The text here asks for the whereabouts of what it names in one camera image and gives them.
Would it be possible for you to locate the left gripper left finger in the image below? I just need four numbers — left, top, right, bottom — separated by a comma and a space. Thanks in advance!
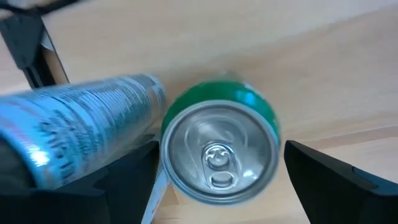
0, 140, 161, 224

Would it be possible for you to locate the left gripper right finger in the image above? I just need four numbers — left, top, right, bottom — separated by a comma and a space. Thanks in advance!
283, 139, 398, 224

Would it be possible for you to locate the white Celsius peach can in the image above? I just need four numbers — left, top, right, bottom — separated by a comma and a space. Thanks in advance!
0, 73, 169, 190

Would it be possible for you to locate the green Sprite can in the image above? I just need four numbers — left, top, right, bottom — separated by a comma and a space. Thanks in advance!
160, 79, 282, 206

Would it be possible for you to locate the black frame wooden shelf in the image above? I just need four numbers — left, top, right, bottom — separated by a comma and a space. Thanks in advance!
0, 0, 78, 90

